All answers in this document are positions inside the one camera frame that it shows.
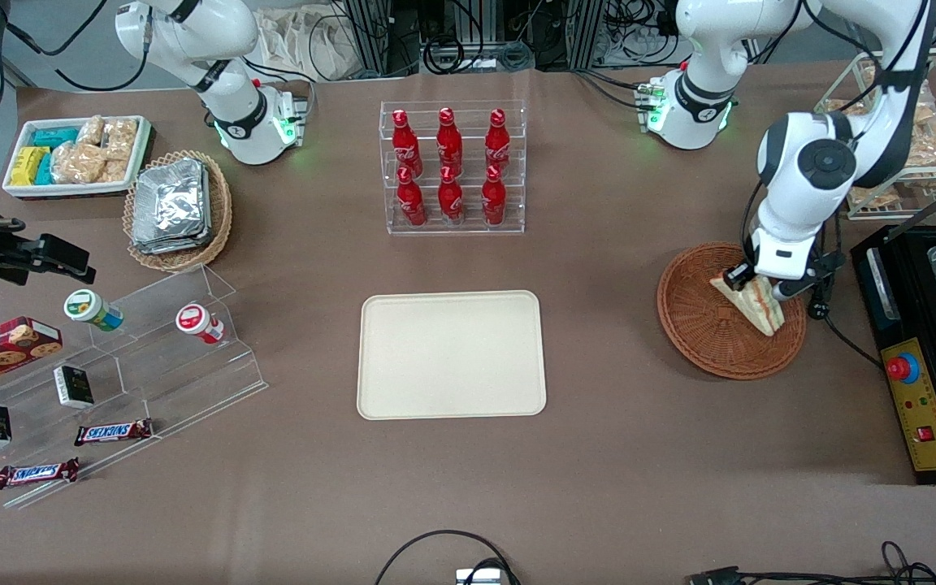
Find foil wrapped pack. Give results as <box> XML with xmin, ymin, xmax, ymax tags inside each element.
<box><xmin>132</xmin><ymin>227</ymin><xmax>213</xmax><ymax>255</ymax></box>
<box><xmin>133</xmin><ymin>158</ymin><xmax>210</xmax><ymax>243</ymax></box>

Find beige plastic tray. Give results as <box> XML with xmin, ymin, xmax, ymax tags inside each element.
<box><xmin>357</xmin><ymin>290</ymin><xmax>548</xmax><ymax>421</ymax></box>

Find green lid snack cup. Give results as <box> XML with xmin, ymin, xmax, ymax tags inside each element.
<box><xmin>63</xmin><ymin>289</ymin><xmax>124</xmax><ymax>332</ymax></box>

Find yellow snack pack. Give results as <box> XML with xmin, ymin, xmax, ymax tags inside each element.
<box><xmin>10</xmin><ymin>146</ymin><xmax>50</xmax><ymax>187</ymax></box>

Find black right base cable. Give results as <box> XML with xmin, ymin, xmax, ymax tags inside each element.
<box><xmin>242</xmin><ymin>55</ymin><xmax>316</xmax><ymax>106</ymax></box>

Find black background cable bundle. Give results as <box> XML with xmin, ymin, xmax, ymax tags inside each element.
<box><xmin>422</xmin><ymin>28</ymin><xmax>535</xmax><ymax>76</ymax></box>

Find white rectangular bin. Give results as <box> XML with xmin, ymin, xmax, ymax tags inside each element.
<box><xmin>2</xmin><ymin>115</ymin><xmax>154</xmax><ymax>201</ymax></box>

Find red emergency stop button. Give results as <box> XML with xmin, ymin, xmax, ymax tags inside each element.
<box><xmin>885</xmin><ymin>352</ymin><xmax>921</xmax><ymax>385</ymax></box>

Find triangular sandwich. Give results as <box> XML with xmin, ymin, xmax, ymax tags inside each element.
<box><xmin>709</xmin><ymin>274</ymin><xmax>786</xmax><ymax>337</ymax></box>

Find red lid snack cup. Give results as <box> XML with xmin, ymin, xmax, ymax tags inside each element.
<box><xmin>175</xmin><ymin>303</ymin><xmax>226</xmax><ymax>345</ymax></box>

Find black looped cable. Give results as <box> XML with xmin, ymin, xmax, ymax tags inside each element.
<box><xmin>374</xmin><ymin>530</ymin><xmax>522</xmax><ymax>585</ymax></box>

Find brown wicker basket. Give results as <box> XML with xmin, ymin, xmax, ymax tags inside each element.
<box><xmin>656</xmin><ymin>242</ymin><xmax>808</xmax><ymax>381</ymax></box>

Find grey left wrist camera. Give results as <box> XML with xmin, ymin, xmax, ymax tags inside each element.
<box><xmin>771</xmin><ymin>276</ymin><xmax>817</xmax><ymax>303</ymax></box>

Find light wicker basket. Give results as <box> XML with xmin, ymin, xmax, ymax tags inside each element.
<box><xmin>123</xmin><ymin>149</ymin><xmax>233</xmax><ymax>273</ymax></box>

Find clear acrylic stepped shelf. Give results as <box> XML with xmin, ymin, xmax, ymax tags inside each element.
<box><xmin>0</xmin><ymin>264</ymin><xmax>268</xmax><ymax>510</ymax></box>

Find clear cracker bag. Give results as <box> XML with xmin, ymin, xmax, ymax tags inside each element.
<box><xmin>850</xmin><ymin>183</ymin><xmax>924</xmax><ymax>210</ymax></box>
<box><xmin>903</xmin><ymin>81</ymin><xmax>936</xmax><ymax>192</ymax></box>

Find black cable with connector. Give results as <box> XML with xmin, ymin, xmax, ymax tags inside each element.
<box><xmin>687</xmin><ymin>540</ymin><xmax>936</xmax><ymax>585</ymax></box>

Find Snickers chocolate bar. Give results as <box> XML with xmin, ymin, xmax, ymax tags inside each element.
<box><xmin>0</xmin><ymin>457</ymin><xmax>80</xmax><ymax>490</ymax></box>
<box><xmin>74</xmin><ymin>418</ymin><xmax>154</xmax><ymax>447</ymax></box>

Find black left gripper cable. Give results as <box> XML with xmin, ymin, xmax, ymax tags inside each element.
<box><xmin>808</xmin><ymin>244</ymin><xmax>883</xmax><ymax>371</ymax></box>

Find beige cloth bag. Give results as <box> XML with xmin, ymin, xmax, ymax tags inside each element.
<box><xmin>255</xmin><ymin>6</ymin><xmax>339</xmax><ymax>82</ymax></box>

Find aluminium frame post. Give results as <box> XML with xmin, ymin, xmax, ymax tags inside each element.
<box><xmin>346</xmin><ymin>0</ymin><xmax>392</xmax><ymax>78</ymax></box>
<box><xmin>570</xmin><ymin>0</ymin><xmax>604</xmax><ymax>70</ymax></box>

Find red cola bottle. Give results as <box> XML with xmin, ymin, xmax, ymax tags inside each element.
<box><xmin>481</xmin><ymin>165</ymin><xmax>508</xmax><ymax>227</ymax></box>
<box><xmin>485</xmin><ymin>108</ymin><xmax>512</xmax><ymax>171</ymax></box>
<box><xmin>437</xmin><ymin>166</ymin><xmax>465</xmax><ymax>226</ymax></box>
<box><xmin>436</xmin><ymin>107</ymin><xmax>464</xmax><ymax>173</ymax></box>
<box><xmin>392</xmin><ymin>110</ymin><xmax>423</xmax><ymax>176</ymax></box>
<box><xmin>396</xmin><ymin>167</ymin><xmax>427</xmax><ymax>228</ymax></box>

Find black left base cables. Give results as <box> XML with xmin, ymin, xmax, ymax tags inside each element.
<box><xmin>572</xmin><ymin>69</ymin><xmax>652</xmax><ymax>111</ymax></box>

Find clear acrylic bottle rack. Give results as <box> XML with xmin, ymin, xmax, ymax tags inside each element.
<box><xmin>379</xmin><ymin>100</ymin><xmax>527</xmax><ymax>236</ymax></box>

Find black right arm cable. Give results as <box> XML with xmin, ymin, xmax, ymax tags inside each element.
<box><xmin>5</xmin><ymin>0</ymin><xmax>152</xmax><ymax>92</ymax></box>

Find black machine with yellow panel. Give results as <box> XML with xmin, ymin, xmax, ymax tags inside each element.
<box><xmin>850</xmin><ymin>221</ymin><xmax>936</xmax><ymax>486</ymax></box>

